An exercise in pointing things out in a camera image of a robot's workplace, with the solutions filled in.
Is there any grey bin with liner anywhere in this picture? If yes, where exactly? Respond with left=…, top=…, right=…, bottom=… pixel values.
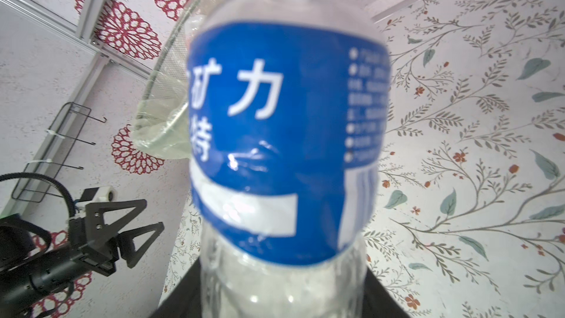
left=129, top=0, right=224, bottom=160

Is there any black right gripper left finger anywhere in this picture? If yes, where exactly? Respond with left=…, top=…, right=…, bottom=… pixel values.
left=149, top=259, right=202, bottom=318

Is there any clear bottle blue label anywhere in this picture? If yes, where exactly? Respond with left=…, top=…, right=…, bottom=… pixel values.
left=186, top=0, right=390, bottom=317

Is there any black wire wall rack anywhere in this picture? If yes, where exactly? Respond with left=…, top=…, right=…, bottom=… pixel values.
left=11, top=102, right=107, bottom=203

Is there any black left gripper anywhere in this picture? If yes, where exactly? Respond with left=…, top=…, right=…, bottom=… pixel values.
left=0, top=199, right=166, bottom=318

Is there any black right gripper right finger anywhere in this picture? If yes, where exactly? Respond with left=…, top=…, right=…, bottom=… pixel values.
left=363, top=269, right=410, bottom=318

